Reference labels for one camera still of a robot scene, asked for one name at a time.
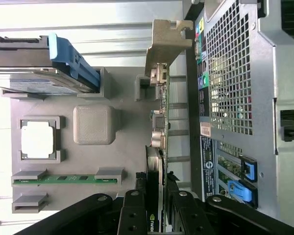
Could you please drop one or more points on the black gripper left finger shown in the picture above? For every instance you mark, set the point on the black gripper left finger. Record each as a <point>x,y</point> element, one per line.
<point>133,215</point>

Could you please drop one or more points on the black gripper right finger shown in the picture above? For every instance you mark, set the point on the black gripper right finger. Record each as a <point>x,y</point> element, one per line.
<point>188,215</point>

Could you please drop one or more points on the blue card clip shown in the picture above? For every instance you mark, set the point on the blue card clip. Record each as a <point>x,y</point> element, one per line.
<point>248,167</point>
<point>245,194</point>

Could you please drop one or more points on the grey parts rack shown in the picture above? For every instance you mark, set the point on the grey parts rack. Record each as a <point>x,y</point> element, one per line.
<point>88,156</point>

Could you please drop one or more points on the green RAM stick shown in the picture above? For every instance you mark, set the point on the green RAM stick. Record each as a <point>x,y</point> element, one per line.
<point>63,180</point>

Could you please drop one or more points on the silver CPU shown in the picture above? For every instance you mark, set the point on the silver CPU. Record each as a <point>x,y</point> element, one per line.
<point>38,140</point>

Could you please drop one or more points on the dark grey PC case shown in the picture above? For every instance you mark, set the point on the dark grey PC case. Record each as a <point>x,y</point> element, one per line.
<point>272,98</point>

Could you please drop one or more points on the hard disk with blue caddy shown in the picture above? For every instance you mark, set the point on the hard disk with blue caddy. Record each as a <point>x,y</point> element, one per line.
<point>63,61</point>

